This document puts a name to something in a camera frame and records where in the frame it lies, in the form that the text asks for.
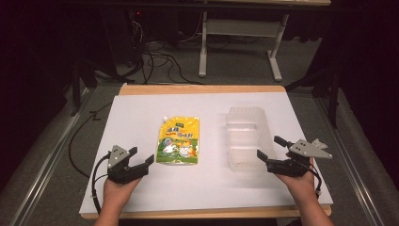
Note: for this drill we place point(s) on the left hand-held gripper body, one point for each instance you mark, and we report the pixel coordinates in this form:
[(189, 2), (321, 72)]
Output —
[(120, 171)]

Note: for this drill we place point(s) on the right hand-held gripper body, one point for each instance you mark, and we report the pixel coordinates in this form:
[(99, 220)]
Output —
[(290, 166)]

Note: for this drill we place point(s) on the person's right hand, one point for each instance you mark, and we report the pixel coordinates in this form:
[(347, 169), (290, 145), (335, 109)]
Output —
[(298, 185)]

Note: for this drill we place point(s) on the person's left hand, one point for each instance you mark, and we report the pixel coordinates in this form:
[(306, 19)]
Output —
[(118, 191)]

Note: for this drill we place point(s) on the clear plastic container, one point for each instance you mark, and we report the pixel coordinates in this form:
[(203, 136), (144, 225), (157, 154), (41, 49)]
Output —
[(247, 135)]

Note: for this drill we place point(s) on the yellow spout pouch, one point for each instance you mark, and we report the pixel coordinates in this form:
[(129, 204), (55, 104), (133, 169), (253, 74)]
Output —
[(178, 141)]

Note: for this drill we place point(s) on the white table sheet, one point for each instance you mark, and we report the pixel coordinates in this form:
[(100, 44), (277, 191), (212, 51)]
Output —
[(200, 188)]

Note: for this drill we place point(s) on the black metal stand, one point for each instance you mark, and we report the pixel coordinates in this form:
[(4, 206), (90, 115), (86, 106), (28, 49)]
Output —
[(329, 88), (80, 81)]

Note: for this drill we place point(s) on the metal floor rail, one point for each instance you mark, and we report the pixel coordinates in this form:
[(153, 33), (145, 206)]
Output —
[(353, 160), (47, 160)]

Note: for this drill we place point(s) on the white desk frame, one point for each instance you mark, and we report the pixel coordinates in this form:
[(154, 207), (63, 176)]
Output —
[(241, 28)]

